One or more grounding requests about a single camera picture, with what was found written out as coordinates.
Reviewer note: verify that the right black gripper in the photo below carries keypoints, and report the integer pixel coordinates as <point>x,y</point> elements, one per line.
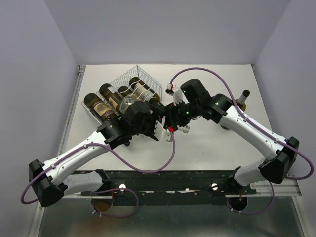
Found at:
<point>171,111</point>

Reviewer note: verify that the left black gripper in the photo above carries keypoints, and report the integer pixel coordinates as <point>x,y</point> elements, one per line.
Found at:
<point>156,115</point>

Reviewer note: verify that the tall clear glass bottle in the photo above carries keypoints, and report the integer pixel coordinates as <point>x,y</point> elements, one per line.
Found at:
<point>126,102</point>

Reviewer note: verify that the dark green wine bottle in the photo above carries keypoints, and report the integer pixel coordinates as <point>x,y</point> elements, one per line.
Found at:
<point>125,91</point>

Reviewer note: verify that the olive green wine bottle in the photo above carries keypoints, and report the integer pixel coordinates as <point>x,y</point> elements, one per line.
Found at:
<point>112,96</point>

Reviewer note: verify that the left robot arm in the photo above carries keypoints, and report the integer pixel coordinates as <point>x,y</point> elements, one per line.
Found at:
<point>54,178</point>

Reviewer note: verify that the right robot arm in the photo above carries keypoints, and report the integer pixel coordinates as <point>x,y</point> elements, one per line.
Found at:
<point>279,154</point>

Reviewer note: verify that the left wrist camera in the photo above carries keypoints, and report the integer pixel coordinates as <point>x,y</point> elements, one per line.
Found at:
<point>162,134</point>

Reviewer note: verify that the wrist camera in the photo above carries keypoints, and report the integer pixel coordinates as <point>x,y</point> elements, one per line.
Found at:
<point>162,134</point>
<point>175,92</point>

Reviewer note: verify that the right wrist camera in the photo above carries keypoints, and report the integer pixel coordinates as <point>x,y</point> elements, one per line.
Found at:
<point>175,92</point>

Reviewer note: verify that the white wire wine rack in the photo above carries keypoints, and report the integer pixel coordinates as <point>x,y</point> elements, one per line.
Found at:
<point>124,81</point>

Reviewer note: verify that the aluminium frame rail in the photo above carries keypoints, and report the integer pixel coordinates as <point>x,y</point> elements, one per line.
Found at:
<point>262,189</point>

